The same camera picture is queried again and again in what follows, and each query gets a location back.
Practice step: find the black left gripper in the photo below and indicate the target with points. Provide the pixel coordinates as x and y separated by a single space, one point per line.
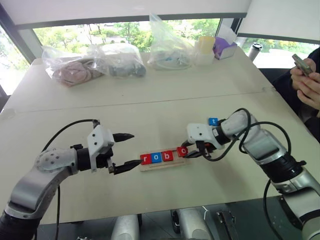
103 160

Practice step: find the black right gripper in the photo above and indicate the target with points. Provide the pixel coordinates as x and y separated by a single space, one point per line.
207 148

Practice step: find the red letter tile o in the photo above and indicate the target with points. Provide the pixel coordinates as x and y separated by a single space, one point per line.
182 152

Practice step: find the red letter tile r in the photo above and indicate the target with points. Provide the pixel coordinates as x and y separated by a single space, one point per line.
145 159

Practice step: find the red letter tile b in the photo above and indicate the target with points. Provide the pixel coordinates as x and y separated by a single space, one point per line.
167 157

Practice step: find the wooden letter tile rack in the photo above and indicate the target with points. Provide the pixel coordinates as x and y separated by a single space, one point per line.
162 167

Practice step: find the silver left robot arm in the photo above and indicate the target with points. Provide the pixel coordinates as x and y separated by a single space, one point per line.
32 185

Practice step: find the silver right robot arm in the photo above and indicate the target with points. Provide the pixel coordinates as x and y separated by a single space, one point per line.
265 142

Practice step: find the blue letter tile o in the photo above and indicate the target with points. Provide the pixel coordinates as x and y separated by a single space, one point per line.
156 158

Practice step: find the blue letter tile t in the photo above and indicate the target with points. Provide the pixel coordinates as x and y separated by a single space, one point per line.
213 122

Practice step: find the silver rounded robot leg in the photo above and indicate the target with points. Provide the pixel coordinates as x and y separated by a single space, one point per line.
192 225
125 227

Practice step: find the person's right hand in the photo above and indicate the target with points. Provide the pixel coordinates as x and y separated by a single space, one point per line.
298 81

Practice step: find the person's left hand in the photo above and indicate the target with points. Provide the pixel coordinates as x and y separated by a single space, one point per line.
312 93

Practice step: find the grey item in bag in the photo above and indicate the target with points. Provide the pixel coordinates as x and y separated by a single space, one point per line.
127 70

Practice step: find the white plastic container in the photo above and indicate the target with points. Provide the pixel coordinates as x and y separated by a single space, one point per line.
203 59

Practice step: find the pink cloth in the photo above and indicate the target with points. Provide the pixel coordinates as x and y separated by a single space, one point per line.
75 75

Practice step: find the clear bag with grey item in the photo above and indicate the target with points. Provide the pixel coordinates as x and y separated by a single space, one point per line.
120 53

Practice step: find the purple tissue box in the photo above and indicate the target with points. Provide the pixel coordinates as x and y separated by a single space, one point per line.
223 51

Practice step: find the yellow plastic cup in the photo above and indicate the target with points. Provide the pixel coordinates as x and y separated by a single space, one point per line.
207 44

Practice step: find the person in dark clothing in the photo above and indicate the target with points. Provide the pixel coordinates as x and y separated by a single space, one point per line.
282 85

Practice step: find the clear bag with pink cloth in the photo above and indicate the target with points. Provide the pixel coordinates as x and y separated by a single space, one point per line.
62 58

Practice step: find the tall clear plastic bag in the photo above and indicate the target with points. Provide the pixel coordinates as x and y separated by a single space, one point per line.
165 37

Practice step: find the white and black bottle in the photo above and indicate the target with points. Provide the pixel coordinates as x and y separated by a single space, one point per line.
255 51

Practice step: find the smartphone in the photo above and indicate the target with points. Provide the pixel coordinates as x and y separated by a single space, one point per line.
302 65

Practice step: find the white roller blind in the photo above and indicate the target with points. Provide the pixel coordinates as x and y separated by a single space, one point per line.
282 20
125 8

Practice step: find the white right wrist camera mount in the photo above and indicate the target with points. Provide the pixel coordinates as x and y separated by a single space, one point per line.
200 132

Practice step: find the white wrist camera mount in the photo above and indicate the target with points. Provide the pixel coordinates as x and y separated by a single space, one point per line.
200 132
98 140

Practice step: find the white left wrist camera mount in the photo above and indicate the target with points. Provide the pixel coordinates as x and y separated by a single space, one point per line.
98 140

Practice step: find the metal bracket under table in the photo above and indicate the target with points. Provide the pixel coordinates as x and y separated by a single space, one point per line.
226 223

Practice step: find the black window frame post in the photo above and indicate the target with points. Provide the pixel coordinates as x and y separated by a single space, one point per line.
20 42

